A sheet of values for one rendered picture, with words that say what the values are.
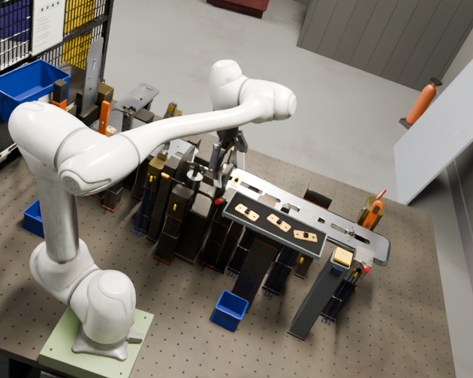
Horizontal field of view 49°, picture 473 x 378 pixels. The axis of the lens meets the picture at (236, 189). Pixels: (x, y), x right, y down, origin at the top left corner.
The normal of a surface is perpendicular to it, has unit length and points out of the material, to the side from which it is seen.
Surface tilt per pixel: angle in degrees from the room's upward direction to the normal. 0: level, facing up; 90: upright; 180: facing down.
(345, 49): 90
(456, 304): 0
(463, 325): 0
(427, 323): 0
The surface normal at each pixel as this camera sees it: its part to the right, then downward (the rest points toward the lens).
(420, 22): -0.20, 0.58
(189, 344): 0.28, -0.74
